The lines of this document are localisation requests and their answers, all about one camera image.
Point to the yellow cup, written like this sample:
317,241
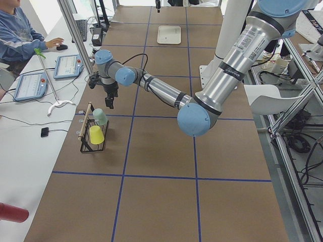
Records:
96,135

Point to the metal rod white stand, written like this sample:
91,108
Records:
58,103

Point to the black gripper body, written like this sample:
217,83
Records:
111,88

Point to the aluminium frame post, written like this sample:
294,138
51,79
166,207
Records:
71,24

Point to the blue teach pendant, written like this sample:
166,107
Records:
30,86
68,66

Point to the far blue teach pendant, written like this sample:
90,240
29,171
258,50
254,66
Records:
68,66

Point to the small black puck device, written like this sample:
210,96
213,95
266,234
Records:
44,132

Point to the wooden rack handle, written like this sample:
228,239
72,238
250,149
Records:
85,120

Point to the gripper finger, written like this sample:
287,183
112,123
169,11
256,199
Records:
107,101
111,103

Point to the red bottle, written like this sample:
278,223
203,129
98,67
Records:
13,213

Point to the person in blue sweater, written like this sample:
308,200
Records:
19,39

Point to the cream rabbit serving tray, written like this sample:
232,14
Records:
169,35

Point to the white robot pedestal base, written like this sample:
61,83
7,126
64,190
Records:
232,26

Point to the black power box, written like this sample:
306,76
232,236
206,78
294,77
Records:
97,36

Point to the black computer mouse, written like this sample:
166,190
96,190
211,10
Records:
61,47

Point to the near blue teach pendant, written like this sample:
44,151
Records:
30,86

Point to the white chair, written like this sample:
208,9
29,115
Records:
266,99

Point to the black wire cup rack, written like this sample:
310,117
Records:
86,146

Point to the mint green cup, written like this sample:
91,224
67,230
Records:
100,116

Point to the black keyboard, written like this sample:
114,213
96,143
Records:
82,27

